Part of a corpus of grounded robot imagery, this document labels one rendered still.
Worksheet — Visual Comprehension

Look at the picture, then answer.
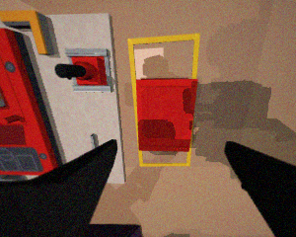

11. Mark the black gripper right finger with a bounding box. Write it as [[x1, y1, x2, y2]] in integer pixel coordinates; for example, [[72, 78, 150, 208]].
[[224, 141, 296, 237]]

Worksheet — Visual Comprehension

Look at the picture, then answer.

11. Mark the yellow rectangular frame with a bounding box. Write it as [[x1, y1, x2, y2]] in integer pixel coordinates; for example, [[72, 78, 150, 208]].
[[127, 34, 200, 167]]

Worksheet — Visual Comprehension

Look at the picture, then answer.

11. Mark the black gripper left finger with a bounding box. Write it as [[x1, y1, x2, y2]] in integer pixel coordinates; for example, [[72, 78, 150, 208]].
[[0, 139, 117, 237]]

